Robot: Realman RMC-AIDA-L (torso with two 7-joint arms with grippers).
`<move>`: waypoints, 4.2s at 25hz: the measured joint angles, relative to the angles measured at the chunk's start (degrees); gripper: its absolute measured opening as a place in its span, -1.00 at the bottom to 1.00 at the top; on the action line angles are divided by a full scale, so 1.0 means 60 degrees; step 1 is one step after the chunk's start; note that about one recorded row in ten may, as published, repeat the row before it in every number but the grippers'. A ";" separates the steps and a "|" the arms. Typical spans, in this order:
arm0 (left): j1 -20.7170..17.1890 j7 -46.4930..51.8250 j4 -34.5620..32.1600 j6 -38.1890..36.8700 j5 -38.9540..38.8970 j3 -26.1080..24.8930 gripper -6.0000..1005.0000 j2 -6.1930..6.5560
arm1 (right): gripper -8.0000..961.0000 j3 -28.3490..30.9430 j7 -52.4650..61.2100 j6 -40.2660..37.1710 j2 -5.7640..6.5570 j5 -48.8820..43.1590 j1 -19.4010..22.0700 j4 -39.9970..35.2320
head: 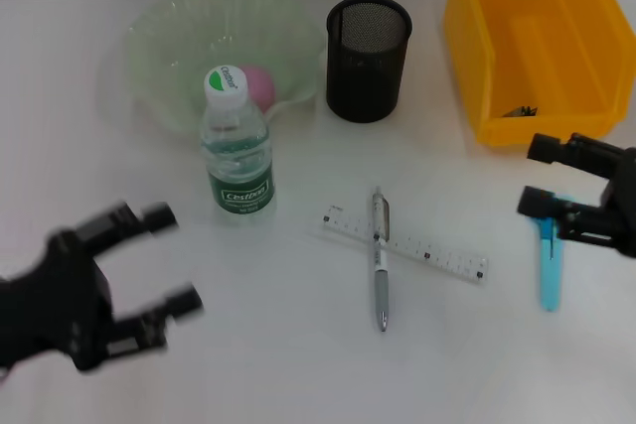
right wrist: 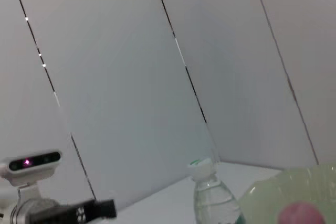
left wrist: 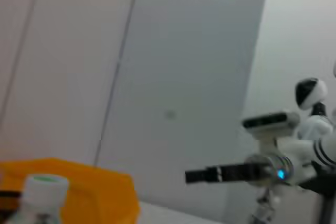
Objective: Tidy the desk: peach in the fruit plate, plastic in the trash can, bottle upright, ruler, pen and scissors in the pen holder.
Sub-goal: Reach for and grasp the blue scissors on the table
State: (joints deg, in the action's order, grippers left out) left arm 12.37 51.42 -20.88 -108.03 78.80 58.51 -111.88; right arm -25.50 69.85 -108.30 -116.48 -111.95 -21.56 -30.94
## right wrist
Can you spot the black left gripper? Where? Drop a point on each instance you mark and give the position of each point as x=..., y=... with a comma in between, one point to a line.
x=60, y=213

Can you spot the clear green-label water bottle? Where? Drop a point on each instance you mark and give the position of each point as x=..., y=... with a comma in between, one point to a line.
x=212, y=200

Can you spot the pink peach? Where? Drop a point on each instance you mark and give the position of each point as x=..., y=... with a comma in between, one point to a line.
x=302, y=214

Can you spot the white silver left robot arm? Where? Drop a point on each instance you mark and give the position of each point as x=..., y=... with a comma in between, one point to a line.
x=15, y=208

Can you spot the translucent green fruit plate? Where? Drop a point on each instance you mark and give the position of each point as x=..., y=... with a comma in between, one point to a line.
x=288, y=187

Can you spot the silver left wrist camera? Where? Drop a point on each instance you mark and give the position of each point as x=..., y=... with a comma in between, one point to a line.
x=29, y=166

